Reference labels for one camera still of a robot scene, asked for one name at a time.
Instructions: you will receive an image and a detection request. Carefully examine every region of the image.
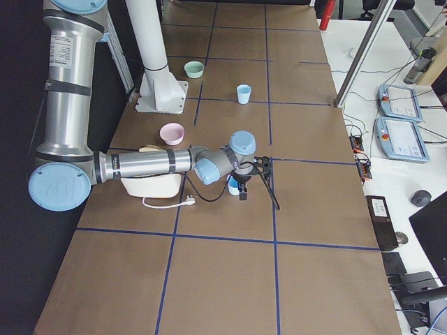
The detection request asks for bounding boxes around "aluminium frame post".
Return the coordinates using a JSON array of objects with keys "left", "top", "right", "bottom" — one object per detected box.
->
[{"left": 334, "top": 0, "right": 396, "bottom": 108}]

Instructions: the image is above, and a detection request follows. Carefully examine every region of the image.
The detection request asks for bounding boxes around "teach pendant tablet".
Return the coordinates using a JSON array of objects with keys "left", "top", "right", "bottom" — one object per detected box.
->
[
  {"left": 375, "top": 117, "right": 430, "bottom": 163},
  {"left": 378, "top": 84, "right": 423, "bottom": 123}
]

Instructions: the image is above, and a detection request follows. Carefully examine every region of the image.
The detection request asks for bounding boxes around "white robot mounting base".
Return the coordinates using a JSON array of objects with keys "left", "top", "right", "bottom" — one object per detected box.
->
[{"left": 126, "top": 0, "right": 189, "bottom": 114}]

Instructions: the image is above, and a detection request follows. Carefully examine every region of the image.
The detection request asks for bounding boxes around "green bowl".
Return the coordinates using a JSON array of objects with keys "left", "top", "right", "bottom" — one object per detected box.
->
[{"left": 184, "top": 61, "right": 205, "bottom": 79}]

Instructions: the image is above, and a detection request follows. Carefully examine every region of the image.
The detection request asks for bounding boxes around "white toaster plug cable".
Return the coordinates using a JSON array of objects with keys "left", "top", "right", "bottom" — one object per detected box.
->
[{"left": 142, "top": 194, "right": 198, "bottom": 209}]

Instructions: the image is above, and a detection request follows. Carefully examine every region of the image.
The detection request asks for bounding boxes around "black computer mouse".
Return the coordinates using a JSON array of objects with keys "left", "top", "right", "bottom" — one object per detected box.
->
[{"left": 409, "top": 190, "right": 432, "bottom": 207}]

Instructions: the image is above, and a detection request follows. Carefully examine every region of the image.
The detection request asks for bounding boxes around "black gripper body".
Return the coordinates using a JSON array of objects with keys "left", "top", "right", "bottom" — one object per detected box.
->
[{"left": 232, "top": 166, "right": 254, "bottom": 185}]

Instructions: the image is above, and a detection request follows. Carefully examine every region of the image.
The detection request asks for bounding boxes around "paper cup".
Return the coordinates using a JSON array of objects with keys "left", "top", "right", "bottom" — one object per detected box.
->
[{"left": 346, "top": 47, "right": 358, "bottom": 59}]

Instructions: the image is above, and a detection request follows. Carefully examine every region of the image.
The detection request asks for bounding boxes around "cream toaster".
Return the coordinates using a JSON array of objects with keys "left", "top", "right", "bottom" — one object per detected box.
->
[{"left": 121, "top": 174, "right": 182, "bottom": 198}]

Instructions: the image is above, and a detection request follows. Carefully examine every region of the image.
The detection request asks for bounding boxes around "pink bowl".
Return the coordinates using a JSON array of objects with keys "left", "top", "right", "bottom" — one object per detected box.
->
[{"left": 159, "top": 123, "right": 185, "bottom": 146}]

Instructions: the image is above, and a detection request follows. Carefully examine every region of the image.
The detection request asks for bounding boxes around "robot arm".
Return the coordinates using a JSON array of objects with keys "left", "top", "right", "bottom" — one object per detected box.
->
[{"left": 28, "top": 1, "right": 256, "bottom": 211}]

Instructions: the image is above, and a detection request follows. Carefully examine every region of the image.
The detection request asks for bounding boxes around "black power supply box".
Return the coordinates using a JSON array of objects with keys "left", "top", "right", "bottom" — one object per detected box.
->
[{"left": 365, "top": 195, "right": 398, "bottom": 251}]

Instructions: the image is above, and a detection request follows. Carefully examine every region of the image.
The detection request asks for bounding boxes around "toast slice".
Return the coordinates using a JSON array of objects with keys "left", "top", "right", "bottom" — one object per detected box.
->
[{"left": 138, "top": 144, "right": 163, "bottom": 152}]

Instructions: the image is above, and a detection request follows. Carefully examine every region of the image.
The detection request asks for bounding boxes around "light blue cup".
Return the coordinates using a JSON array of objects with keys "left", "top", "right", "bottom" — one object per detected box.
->
[
  {"left": 236, "top": 84, "right": 251, "bottom": 105},
  {"left": 227, "top": 176, "right": 240, "bottom": 196}
]

